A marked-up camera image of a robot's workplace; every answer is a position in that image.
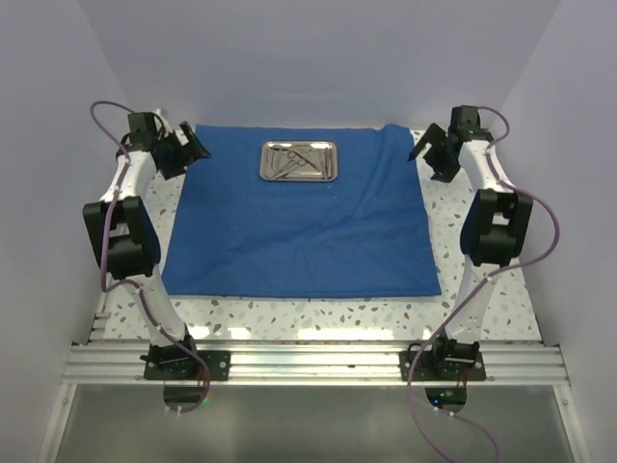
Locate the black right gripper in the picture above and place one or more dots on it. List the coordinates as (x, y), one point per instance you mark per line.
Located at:
(443, 172)

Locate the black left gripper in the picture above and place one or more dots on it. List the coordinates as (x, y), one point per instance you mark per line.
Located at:
(191, 151)

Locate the blue surgical drape cloth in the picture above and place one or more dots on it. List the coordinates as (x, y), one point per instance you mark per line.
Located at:
(363, 234)

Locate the stainless steel instrument tray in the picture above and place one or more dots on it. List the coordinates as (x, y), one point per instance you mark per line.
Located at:
(323, 153)

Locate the steel surgical scissors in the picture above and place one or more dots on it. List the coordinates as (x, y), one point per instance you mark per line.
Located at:
(296, 158)

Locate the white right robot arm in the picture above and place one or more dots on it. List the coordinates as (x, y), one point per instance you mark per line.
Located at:
(491, 237)

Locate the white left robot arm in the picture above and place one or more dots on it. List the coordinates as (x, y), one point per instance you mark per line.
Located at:
(125, 243)

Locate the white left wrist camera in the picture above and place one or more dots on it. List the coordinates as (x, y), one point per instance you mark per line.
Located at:
(161, 115)

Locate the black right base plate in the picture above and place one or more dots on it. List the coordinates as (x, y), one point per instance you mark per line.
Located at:
(426, 370)

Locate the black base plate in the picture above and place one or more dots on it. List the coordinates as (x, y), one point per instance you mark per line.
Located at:
(186, 368)
(426, 370)

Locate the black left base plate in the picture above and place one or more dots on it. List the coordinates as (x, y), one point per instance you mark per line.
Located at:
(186, 368)

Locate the aluminium mounting rail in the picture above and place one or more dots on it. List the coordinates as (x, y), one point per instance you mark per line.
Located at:
(314, 346)

